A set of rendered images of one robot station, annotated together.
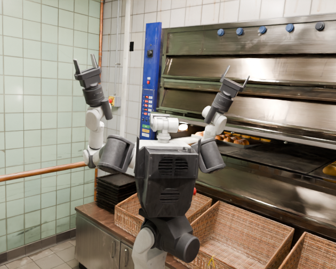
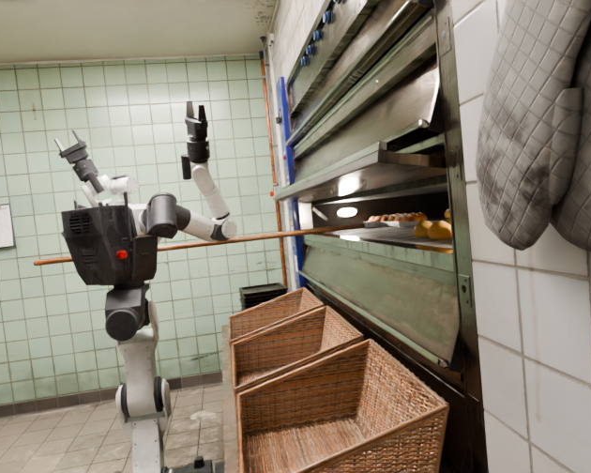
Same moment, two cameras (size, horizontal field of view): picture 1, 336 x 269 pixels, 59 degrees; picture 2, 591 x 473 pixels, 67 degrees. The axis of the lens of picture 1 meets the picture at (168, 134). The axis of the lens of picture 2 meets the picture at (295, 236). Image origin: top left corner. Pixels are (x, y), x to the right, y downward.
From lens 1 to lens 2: 171 cm
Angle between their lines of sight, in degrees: 40
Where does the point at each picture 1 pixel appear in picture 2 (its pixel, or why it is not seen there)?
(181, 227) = (123, 299)
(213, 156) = (154, 213)
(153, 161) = (65, 220)
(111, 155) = not seen: hidden behind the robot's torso
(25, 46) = (178, 149)
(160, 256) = (141, 344)
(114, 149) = not seen: hidden behind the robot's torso
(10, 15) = (159, 122)
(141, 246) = not seen: hidden behind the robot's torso
